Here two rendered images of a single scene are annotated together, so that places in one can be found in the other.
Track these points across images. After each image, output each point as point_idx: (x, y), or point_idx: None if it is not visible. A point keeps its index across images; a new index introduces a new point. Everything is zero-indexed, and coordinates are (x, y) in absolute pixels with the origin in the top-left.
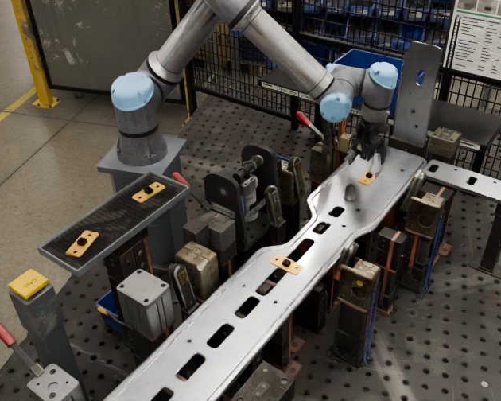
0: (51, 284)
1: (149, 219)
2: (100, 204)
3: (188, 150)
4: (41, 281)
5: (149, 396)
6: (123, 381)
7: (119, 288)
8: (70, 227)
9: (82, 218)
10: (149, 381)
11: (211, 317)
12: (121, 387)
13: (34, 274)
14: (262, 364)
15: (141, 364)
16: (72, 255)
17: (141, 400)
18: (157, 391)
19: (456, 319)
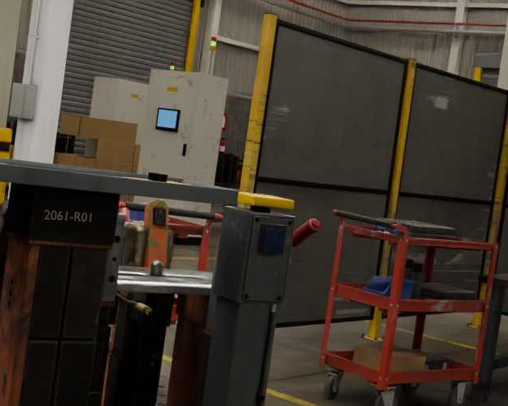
0: (226, 206)
1: (17, 163)
2: (87, 173)
3: None
4: (240, 192)
5: (131, 275)
6: (155, 282)
7: (121, 213)
8: (166, 186)
9: (137, 181)
10: (122, 278)
11: None
12: (160, 281)
13: (250, 194)
14: None
15: (122, 279)
16: (181, 183)
17: (143, 277)
18: (119, 275)
19: None
